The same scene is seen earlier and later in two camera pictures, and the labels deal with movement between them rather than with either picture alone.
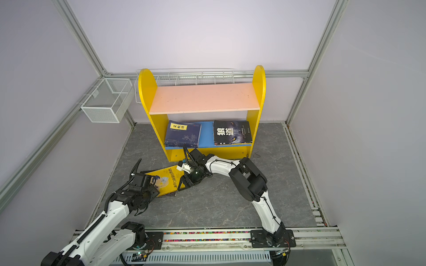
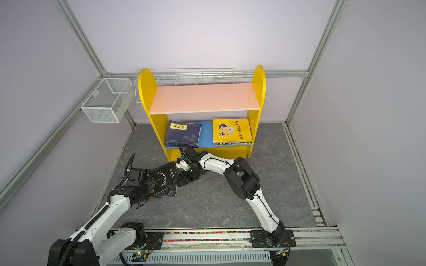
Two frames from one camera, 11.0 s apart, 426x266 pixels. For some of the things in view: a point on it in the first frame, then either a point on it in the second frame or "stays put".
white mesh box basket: (109, 101) stays put
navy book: (179, 133) stays put
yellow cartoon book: (166, 181) -> (232, 131)
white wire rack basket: (178, 77) stays put
